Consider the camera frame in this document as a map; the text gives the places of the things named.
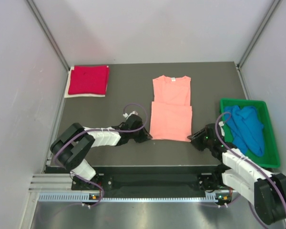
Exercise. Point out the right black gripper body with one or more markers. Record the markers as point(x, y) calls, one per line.
point(209, 141)

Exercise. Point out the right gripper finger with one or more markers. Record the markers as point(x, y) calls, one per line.
point(200, 135)
point(200, 145)

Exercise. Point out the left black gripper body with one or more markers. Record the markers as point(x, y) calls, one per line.
point(134, 135)

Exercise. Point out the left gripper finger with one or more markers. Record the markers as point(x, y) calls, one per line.
point(147, 134)
point(141, 139)

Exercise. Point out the salmon pink t shirt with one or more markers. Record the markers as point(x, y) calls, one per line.
point(171, 111)

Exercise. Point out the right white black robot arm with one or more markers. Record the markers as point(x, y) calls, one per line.
point(265, 190)

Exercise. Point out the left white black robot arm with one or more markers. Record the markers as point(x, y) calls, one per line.
point(71, 148)

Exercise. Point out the blue t shirt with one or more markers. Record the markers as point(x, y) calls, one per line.
point(246, 129)

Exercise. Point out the folded red t shirt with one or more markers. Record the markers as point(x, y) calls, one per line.
point(89, 80)

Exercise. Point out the green plastic bin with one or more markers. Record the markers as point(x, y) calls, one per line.
point(271, 158)

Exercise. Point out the folded white t shirt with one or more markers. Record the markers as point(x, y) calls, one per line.
point(66, 91)

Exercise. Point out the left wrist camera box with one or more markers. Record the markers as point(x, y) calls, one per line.
point(134, 120)

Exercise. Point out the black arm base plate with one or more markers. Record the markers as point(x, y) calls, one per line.
point(147, 181)

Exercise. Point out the slotted grey cable duct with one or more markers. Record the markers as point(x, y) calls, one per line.
point(90, 198)

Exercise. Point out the right aluminium frame post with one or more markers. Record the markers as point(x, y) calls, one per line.
point(258, 33)

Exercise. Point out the aluminium frame post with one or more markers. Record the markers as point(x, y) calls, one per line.
point(45, 29)
point(258, 33)

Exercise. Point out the left aluminium frame post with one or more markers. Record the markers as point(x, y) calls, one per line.
point(45, 29)

